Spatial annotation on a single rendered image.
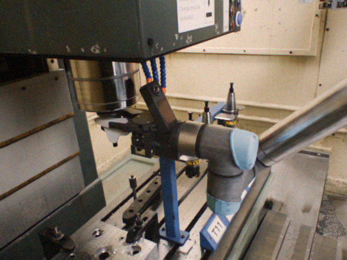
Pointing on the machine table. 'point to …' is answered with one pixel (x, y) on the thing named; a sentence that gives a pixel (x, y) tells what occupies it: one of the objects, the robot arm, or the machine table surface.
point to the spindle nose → (103, 84)
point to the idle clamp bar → (156, 191)
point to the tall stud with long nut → (133, 185)
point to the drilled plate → (87, 248)
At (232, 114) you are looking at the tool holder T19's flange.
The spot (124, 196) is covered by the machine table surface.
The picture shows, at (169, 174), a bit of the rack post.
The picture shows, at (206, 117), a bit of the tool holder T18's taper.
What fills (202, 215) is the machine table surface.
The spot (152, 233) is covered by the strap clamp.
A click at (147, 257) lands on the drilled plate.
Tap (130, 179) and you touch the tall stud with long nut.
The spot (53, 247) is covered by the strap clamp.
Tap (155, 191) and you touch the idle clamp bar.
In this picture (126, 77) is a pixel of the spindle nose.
